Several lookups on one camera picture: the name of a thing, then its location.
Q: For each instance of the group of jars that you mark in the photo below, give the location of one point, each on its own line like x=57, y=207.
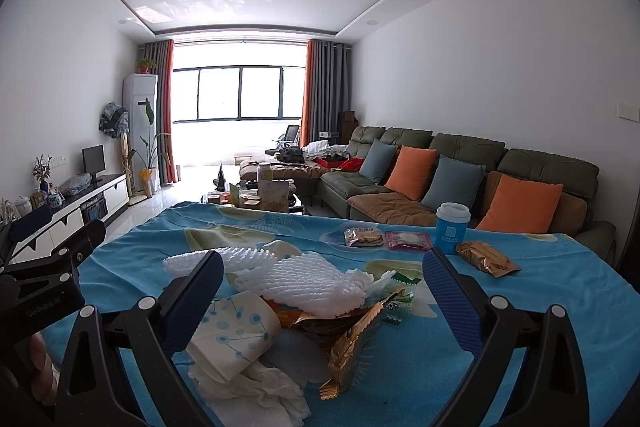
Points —
x=247, y=198

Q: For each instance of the white black TV cabinet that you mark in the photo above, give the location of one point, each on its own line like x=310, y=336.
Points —
x=112, y=194

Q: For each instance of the vase with plant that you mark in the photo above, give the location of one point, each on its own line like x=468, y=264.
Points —
x=42, y=169

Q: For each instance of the black monitor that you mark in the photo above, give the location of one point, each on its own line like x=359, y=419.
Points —
x=94, y=159

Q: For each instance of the orange cushion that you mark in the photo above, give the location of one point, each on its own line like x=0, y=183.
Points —
x=520, y=204
x=410, y=172

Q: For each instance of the black office chair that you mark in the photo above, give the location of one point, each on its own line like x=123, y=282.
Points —
x=285, y=139

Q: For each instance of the clear cookie packet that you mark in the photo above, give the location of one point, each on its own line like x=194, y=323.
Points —
x=363, y=237

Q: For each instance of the black cone bottle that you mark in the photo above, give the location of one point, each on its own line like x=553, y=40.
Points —
x=220, y=174

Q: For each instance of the dark brown cabinet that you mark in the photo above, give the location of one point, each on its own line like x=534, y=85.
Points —
x=347, y=122

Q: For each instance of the picture frame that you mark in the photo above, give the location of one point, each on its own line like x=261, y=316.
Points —
x=36, y=199

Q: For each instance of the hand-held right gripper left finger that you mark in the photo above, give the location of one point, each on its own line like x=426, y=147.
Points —
x=195, y=302

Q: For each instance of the black bag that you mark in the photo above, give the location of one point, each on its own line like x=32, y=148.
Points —
x=292, y=153

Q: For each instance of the white patterned tissue pack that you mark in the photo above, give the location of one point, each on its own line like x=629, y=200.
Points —
x=235, y=332

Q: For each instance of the brown sofa seat pad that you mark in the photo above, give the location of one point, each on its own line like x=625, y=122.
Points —
x=385, y=202

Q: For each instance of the blue white ceramic jar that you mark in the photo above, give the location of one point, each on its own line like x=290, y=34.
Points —
x=55, y=196

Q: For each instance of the gold snack packet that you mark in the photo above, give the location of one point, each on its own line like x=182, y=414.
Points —
x=487, y=258

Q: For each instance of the small potted plant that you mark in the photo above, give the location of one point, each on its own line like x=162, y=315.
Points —
x=146, y=66

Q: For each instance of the red cloth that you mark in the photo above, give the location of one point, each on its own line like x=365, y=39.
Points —
x=352, y=164

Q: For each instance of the cloth covered standing fan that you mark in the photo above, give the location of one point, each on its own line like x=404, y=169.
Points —
x=112, y=119

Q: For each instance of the brown ottoman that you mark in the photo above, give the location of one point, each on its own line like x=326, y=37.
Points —
x=300, y=172

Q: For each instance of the tall potted green plant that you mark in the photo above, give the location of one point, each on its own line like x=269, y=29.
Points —
x=150, y=147

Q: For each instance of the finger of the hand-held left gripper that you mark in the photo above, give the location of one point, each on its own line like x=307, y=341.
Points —
x=31, y=219
x=92, y=234

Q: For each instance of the grey-blue cushion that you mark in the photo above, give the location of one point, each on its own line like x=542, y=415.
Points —
x=378, y=159
x=452, y=187

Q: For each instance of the white tissue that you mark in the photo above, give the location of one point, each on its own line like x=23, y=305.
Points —
x=367, y=283
x=260, y=392

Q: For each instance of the small white device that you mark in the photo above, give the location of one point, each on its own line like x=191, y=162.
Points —
x=326, y=135

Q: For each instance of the white standing air conditioner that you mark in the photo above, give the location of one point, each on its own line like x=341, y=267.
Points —
x=140, y=132

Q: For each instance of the orange peel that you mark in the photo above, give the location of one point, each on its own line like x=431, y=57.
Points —
x=280, y=316

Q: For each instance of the large window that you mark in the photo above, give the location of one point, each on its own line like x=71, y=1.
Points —
x=240, y=92

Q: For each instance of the dark coffee table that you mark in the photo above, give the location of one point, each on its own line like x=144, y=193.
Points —
x=297, y=206

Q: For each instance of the blue cup white lid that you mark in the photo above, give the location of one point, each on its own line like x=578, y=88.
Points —
x=451, y=232

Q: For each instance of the glass ship ornament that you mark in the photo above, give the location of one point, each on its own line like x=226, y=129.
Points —
x=6, y=212

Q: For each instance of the white clothes pile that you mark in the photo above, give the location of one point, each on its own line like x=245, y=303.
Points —
x=320, y=149

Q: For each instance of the torn gold foil wrapper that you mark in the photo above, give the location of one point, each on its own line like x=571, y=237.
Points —
x=350, y=347

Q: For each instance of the grey orange curtain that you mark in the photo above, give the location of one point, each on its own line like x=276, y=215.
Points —
x=322, y=92
x=162, y=107

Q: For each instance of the green white candy wrapper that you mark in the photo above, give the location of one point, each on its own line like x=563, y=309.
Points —
x=404, y=294

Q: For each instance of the white foam fruit net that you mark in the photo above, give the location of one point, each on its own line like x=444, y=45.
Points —
x=240, y=257
x=300, y=282

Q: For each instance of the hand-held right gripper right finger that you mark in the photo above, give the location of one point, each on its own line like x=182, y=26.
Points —
x=450, y=302

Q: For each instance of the pink snack packet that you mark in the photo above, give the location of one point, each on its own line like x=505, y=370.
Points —
x=408, y=241

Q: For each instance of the blue floral blanket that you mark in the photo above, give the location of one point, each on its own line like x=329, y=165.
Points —
x=525, y=332

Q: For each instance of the clear plastic bag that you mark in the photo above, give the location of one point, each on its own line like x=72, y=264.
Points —
x=75, y=183

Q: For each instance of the beige bag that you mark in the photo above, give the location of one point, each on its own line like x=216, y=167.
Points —
x=275, y=194

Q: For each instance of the green sofa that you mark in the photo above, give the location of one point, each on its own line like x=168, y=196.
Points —
x=465, y=147

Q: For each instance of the person's left hand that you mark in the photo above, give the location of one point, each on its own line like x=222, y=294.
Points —
x=40, y=372

